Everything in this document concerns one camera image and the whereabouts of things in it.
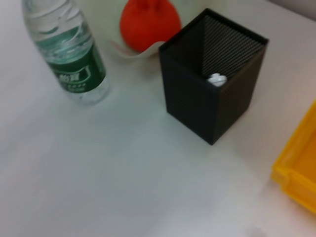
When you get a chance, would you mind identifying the mint green utility knife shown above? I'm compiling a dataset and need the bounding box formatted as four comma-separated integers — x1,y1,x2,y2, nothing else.
206,73,228,87

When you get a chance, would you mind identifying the clear green-label water bottle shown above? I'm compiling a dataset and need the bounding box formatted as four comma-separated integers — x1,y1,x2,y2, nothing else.
21,0,111,106

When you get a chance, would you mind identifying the black mesh pen holder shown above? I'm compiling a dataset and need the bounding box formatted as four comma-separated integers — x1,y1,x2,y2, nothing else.
158,7,270,146

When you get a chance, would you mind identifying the yellow plastic bin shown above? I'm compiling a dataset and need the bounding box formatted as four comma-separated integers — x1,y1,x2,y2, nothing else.
270,98,316,216

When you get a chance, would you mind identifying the pale green glass fruit plate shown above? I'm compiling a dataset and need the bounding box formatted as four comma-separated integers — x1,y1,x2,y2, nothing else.
79,0,212,64

